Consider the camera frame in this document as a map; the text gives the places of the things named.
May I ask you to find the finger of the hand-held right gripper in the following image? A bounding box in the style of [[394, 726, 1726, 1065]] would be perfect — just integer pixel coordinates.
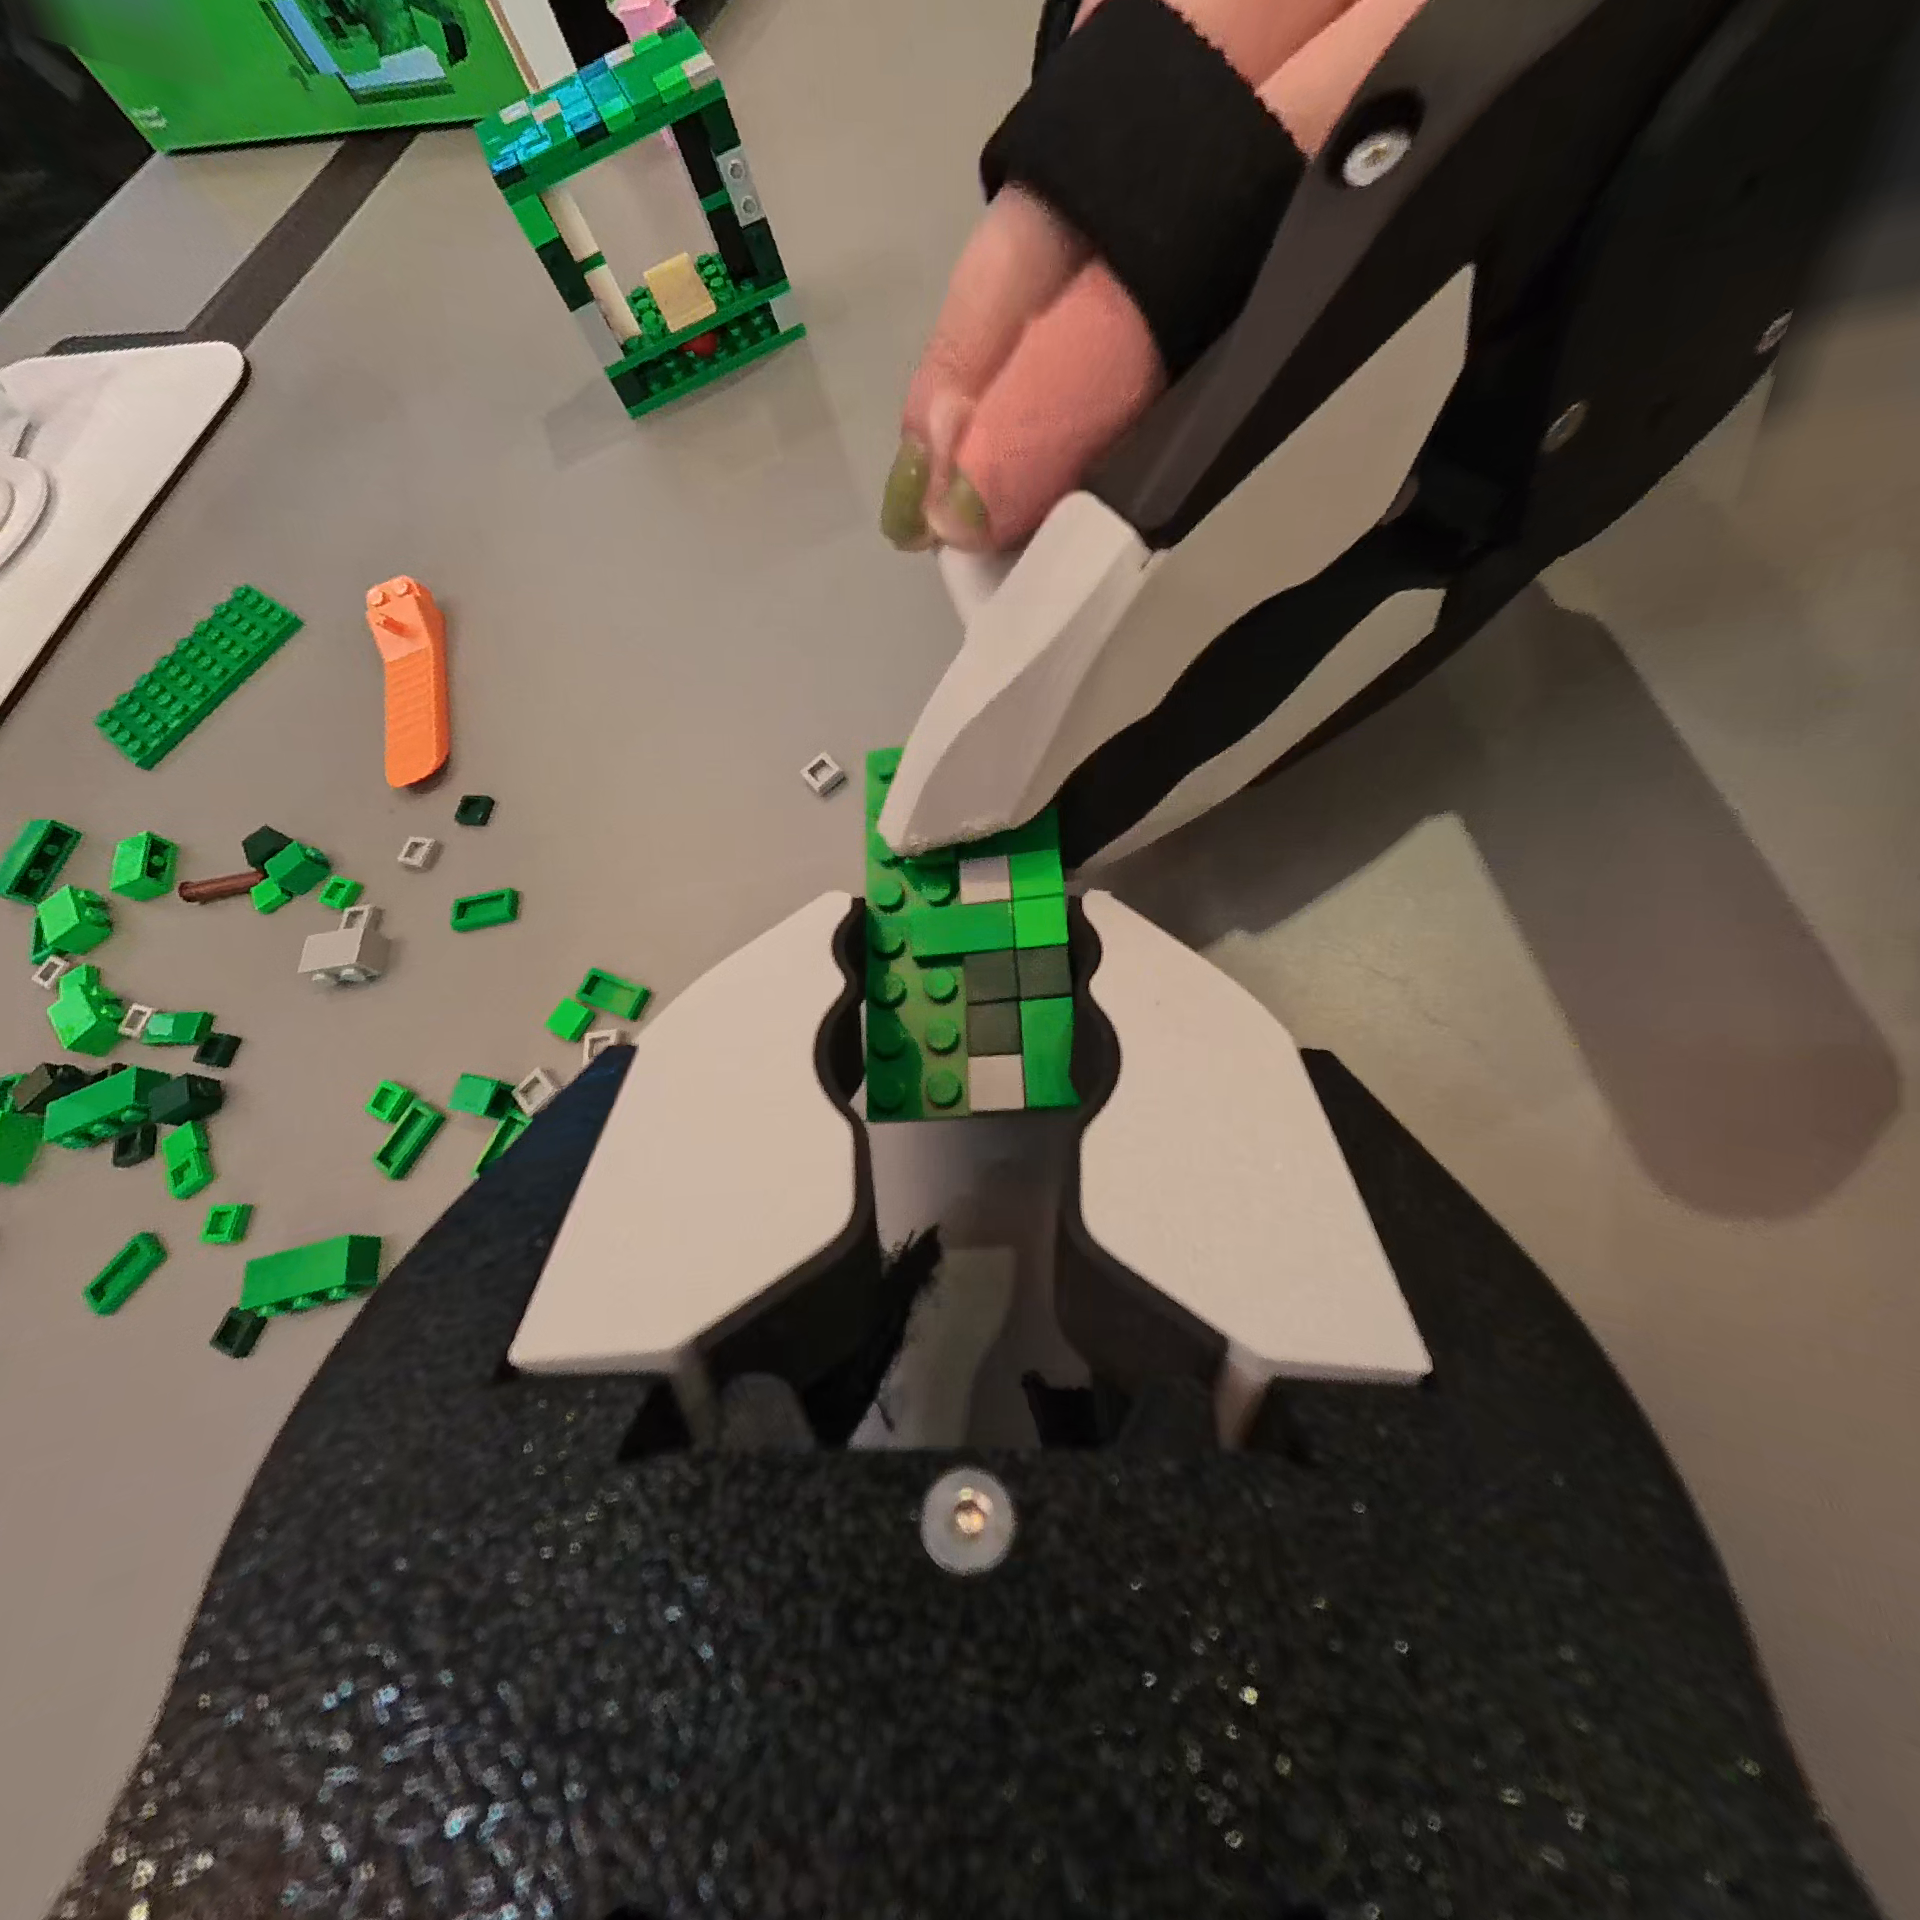
[[872, 270, 1481, 862], [1064, 488, 1450, 875]]

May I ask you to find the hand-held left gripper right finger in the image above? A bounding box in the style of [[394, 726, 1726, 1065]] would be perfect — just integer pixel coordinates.
[[1064, 890, 1433, 1450]]

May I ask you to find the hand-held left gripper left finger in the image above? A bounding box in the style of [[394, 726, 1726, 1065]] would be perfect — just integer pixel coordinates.
[[508, 890, 880, 1450]]

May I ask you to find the green lego plate assembly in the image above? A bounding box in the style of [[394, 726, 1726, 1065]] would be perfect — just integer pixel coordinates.
[[862, 747, 1086, 1125]]

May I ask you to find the light grey lego brick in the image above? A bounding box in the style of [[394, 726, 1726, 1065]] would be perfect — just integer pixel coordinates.
[[297, 903, 400, 987]]

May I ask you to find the orange lego brick separator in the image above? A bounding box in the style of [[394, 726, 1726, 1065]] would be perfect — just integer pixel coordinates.
[[364, 576, 453, 794]]

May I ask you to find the pile of green lego pieces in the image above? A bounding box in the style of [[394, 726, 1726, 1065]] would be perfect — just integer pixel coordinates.
[[0, 797, 653, 1361]]

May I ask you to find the large green lego plate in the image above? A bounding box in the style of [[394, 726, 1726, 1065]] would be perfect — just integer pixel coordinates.
[[93, 586, 303, 771]]

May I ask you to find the green lego set box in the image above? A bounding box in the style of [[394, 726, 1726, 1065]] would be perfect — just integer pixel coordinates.
[[65, 0, 577, 157]]

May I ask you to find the person's right hand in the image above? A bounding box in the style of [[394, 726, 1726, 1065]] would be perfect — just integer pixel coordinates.
[[882, 0, 1413, 559]]

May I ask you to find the white rounded board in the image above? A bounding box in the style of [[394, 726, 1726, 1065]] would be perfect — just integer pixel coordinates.
[[0, 343, 249, 722]]

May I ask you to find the green lego frame structure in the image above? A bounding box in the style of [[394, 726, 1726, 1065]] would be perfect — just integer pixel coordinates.
[[477, 33, 806, 418]]

